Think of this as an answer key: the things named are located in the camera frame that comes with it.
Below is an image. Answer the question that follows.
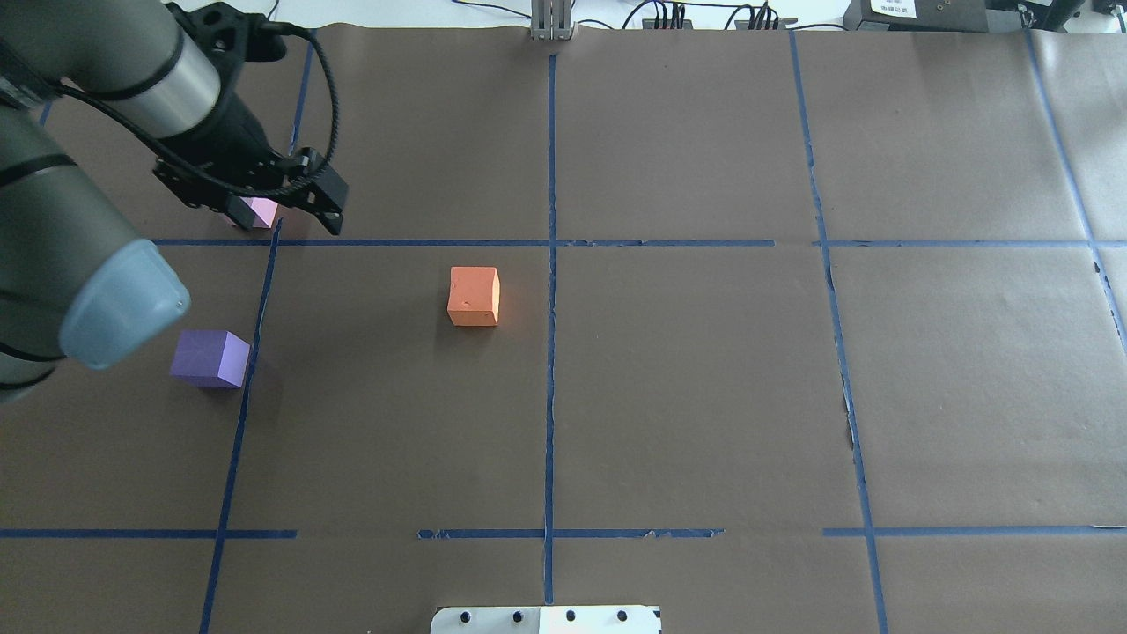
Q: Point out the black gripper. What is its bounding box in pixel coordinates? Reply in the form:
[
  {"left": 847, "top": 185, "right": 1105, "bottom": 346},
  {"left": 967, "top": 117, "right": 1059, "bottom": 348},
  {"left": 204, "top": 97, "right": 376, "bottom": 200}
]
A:
[{"left": 153, "top": 95, "right": 350, "bottom": 236}]

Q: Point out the black camera cable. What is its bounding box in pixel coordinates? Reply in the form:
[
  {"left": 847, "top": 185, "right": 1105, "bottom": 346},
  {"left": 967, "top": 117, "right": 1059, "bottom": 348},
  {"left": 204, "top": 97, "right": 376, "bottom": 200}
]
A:
[{"left": 53, "top": 25, "right": 341, "bottom": 196}]

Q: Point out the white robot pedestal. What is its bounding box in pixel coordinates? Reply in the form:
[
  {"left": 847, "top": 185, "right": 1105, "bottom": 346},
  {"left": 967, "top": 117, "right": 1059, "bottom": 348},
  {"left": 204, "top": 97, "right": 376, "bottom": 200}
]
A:
[{"left": 431, "top": 605, "right": 663, "bottom": 633}]

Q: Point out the orange foam cube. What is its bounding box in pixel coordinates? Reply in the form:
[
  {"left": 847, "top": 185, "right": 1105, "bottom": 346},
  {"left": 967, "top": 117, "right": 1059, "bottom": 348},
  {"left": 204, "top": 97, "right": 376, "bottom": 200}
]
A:
[{"left": 446, "top": 266, "right": 502, "bottom": 328}]

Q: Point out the aluminium frame post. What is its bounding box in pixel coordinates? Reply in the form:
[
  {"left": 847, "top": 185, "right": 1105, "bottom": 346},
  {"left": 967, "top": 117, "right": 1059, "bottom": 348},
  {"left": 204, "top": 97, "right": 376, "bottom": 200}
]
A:
[{"left": 530, "top": 0, "right": 575, "bottom": 41}]

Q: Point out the purple foam cube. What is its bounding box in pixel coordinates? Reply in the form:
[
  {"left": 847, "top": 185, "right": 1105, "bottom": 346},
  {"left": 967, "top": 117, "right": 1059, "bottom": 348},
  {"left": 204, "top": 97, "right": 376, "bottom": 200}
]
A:
[{"left": 169, "top": 329, "right": 251, "bottom": 389}]

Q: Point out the brown paper table mat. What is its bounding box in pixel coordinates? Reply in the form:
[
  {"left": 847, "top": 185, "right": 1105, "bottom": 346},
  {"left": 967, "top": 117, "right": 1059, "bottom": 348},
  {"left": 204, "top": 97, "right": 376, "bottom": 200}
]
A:
[{"left": 3, "top": 26, "right": 1124, "bottom": 633}]

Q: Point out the pink foam cube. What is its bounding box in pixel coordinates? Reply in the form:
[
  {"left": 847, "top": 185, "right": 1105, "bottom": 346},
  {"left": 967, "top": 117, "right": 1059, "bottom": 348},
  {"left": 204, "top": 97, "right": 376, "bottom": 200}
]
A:
[{"left": 240, "top": 197, "right": 278, "bottom": 230}]

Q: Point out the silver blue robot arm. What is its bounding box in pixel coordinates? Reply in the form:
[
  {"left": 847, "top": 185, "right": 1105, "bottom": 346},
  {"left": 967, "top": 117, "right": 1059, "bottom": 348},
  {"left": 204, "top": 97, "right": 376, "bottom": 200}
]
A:
[{"left": 1, "top": 1, "right": 349, "bottom": 402}]

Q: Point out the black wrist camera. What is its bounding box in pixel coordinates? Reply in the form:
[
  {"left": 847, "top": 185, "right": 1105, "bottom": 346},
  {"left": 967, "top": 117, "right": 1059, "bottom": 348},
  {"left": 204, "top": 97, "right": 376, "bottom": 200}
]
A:
[{"left": 166, "top": 3, "right": 287, "bottom": 63}]

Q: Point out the black computer box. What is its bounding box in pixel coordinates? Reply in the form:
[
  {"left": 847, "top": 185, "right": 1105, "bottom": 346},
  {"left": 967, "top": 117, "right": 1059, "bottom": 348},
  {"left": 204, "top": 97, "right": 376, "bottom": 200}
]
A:
[{"left": 843, "top": 0, "right": 990, "bottom": 33}]

